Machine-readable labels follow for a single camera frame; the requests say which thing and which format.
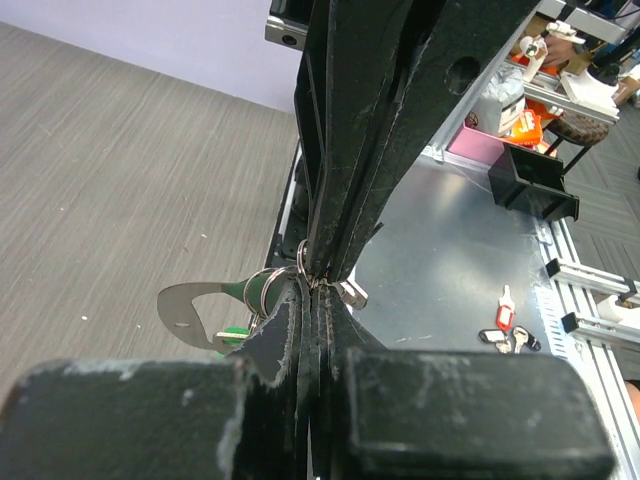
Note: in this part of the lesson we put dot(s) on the metal key organizer with rings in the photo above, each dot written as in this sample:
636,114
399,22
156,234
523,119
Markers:
183,307

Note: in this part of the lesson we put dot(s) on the person in blue jacket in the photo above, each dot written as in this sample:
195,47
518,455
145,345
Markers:
560,52

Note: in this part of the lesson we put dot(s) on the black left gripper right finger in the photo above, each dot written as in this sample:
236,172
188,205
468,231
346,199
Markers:
422,398

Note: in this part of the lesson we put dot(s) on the pink box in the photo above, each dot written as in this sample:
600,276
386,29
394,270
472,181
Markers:
477,146

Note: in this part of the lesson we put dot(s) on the orange snack bag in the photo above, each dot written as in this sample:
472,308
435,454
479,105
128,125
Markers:
528,130

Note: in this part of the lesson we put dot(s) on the key with green tag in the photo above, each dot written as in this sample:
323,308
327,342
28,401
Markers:
260,296

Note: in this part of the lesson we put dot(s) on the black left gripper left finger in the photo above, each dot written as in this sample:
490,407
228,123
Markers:
237,417

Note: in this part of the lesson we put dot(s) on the brown patterned stool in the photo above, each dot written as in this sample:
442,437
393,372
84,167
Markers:
579,130

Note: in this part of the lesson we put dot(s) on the spare key with black tag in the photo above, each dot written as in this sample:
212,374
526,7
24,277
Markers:
498,338

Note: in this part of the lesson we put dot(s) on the black plastic bin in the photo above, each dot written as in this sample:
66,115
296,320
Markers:
527,181

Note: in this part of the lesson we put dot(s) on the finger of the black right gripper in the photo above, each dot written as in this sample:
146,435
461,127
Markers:
345,73
450,45

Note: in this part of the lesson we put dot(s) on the key with red tag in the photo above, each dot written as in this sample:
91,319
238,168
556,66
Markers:
506,310

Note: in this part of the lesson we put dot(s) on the white slotted cable duct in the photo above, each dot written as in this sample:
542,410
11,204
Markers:
549,298

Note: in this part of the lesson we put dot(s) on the white grey bag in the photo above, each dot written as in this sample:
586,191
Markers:
500,104

